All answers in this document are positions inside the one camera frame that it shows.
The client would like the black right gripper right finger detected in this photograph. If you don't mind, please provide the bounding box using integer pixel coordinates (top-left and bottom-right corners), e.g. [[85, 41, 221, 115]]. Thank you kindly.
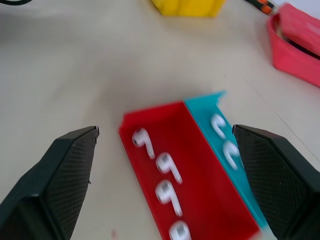
[[231, 124, 320, 240]]

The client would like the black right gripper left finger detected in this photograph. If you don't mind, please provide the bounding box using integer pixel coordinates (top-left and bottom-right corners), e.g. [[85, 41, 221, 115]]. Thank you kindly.
[[0, 125, 100, 240]]

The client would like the pink plastic bin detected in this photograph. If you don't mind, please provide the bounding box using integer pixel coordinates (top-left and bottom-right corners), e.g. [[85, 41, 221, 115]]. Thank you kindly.
[[266, 12, 320, 88]]

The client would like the yellow plastic bin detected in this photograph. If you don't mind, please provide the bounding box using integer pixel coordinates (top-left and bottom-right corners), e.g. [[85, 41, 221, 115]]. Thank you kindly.
[[150, 0, 227, 18]]

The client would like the white earbud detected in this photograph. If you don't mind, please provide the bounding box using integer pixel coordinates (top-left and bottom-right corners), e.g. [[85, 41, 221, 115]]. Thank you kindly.
[[210, 113, 227, 139], [223, 141, 240, 171], [168, 220, 192, 240], [154, 181, 183, 217], [131, 127, 156, 160], [155, 152, 183, 185]]

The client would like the teal plastic tray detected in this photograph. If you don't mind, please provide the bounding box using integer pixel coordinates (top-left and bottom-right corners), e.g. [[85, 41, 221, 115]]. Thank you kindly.
[[184, 90, 270, 229]]

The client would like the red plastic tray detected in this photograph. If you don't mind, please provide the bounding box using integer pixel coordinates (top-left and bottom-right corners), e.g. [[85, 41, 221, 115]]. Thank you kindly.
[[118, 100, 262, 240]]

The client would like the pink pouch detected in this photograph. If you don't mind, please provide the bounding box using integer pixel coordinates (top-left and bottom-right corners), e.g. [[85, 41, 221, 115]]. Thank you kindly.
[[276, 2, 320, 59]]

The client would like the orange black tool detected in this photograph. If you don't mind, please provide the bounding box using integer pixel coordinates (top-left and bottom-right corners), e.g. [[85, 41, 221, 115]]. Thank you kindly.
[[244, 0, 279, 16]]

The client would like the black cable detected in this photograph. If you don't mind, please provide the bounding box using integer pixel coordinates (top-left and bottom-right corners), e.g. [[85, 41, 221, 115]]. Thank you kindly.
[[0, 0, 33, 6]]

